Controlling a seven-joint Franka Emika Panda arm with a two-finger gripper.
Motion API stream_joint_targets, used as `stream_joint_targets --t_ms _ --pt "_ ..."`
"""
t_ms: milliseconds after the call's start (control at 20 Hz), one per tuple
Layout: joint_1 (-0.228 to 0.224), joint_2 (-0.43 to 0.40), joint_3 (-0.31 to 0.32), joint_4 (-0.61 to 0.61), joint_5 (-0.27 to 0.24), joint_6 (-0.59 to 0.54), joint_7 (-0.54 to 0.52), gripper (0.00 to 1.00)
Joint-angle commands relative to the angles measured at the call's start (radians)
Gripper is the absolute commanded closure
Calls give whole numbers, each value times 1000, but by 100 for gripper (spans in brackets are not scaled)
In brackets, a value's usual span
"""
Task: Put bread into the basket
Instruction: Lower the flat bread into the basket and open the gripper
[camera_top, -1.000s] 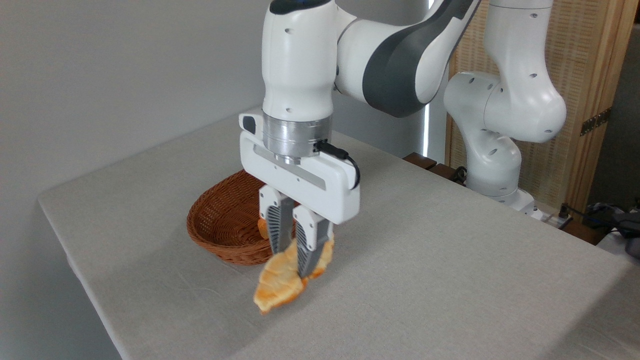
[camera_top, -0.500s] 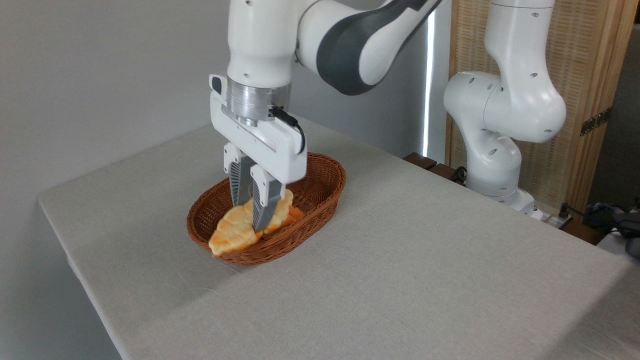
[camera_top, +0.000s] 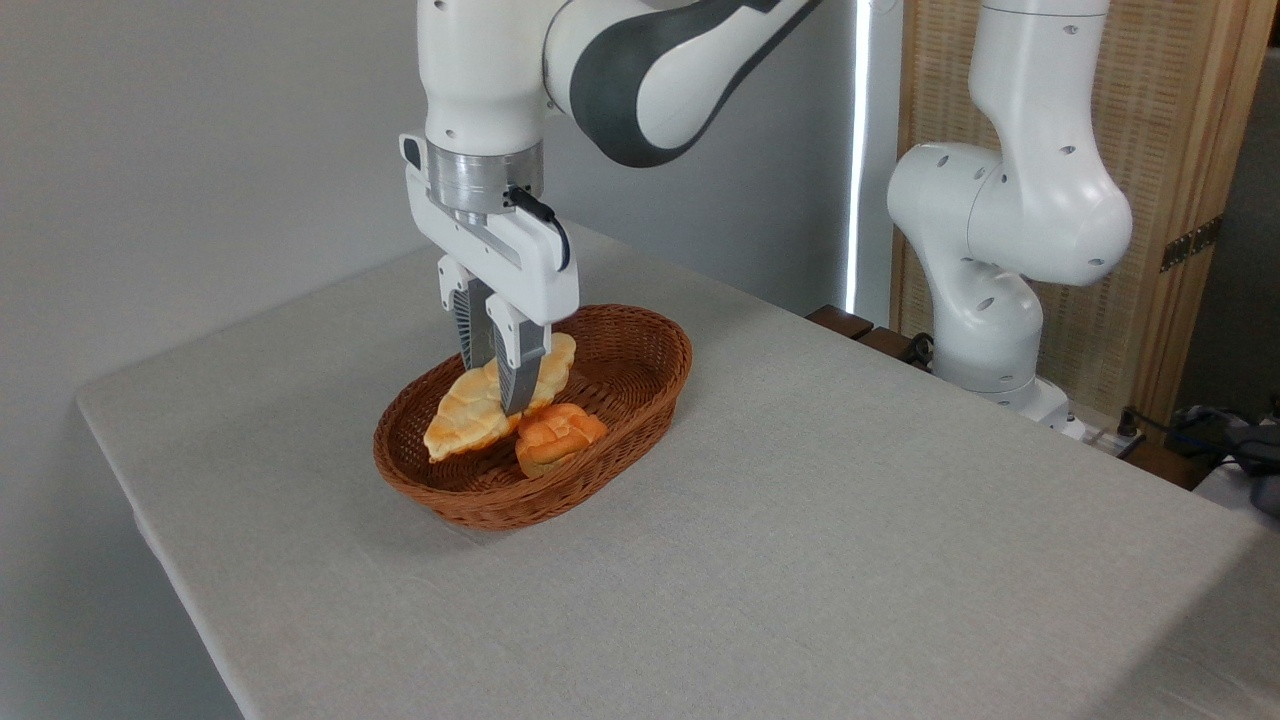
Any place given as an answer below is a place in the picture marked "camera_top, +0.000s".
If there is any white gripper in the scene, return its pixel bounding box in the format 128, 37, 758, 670
399, 133, 581, 416

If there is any long pale braided bread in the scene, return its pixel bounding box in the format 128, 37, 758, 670
423, 333, 578, 463

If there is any small round orange bread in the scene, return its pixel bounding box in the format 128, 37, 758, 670
515, 403, 609, 479

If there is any brown wicker basket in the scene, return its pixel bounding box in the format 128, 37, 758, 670
373, 304, 693, 531

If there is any dark brown wooden block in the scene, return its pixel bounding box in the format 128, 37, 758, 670
806, 305, 876, 342
858, 327, 917, 363

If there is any grey tablecloth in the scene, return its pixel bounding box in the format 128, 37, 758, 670
75, 220, 1280, 720

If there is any white power strip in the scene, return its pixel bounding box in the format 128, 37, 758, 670
1040, 410, 1147, 461

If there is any metal screen hinge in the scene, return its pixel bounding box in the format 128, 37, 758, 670
1160, 215, 1223, 273

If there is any wooden rattan folding screen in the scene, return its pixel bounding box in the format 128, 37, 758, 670
890, 0, 1280, 426

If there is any dark grey device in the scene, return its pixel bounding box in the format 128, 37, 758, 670
1228, 425, 1280, 517

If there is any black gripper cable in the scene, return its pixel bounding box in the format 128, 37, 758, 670
505, 185, 573, 273

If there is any black cable bundle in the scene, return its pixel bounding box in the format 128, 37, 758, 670
1135, 400, 1280, 471

